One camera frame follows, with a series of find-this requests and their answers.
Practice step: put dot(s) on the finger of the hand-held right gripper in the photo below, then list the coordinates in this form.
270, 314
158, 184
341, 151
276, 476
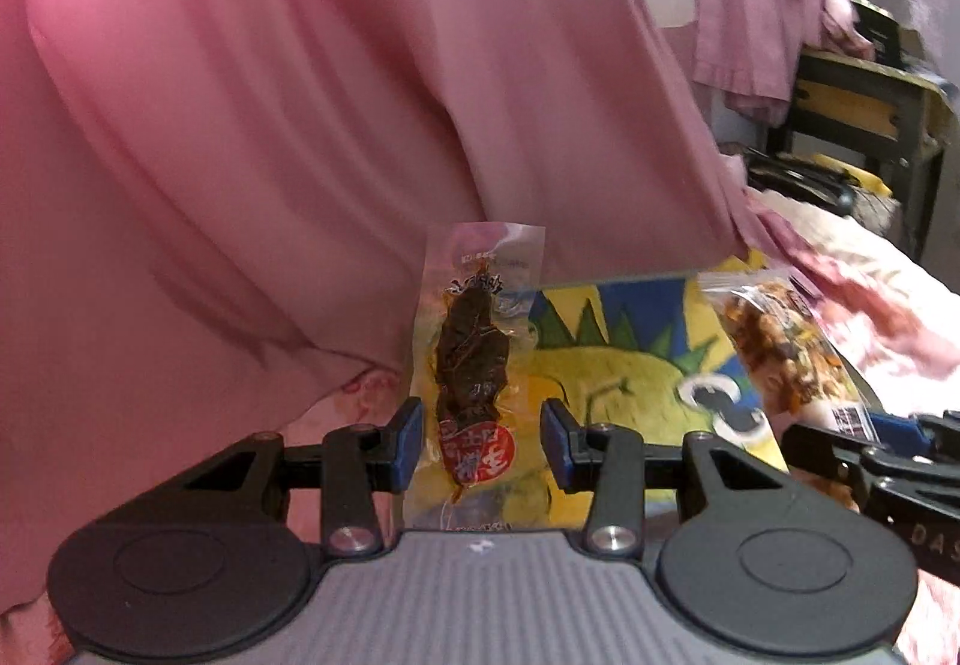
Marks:
900, 432
825, 451

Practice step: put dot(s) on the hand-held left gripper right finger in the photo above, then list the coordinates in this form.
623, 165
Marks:
556, 444

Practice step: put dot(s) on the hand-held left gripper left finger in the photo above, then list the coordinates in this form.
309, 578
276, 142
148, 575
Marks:
409, 444

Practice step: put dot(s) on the dark dried meat snack packet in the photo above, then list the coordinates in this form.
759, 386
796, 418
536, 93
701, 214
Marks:
469, 365

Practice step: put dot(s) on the clear mixed nut snack packet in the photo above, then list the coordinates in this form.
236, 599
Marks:
787, 342

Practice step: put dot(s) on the dinosaur print box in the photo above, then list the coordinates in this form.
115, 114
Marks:
637, 350

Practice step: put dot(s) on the patterned woven bag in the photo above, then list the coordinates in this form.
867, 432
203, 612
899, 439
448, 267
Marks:
877, 209

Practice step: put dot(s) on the black bag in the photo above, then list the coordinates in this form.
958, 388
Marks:
795, 177

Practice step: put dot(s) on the dark wooden desk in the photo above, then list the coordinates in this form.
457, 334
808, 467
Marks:
847, 110

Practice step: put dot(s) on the pink curtain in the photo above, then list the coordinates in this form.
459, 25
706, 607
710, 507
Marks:
225, 110

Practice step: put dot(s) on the black box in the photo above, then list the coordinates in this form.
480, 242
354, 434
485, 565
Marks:
885, 27

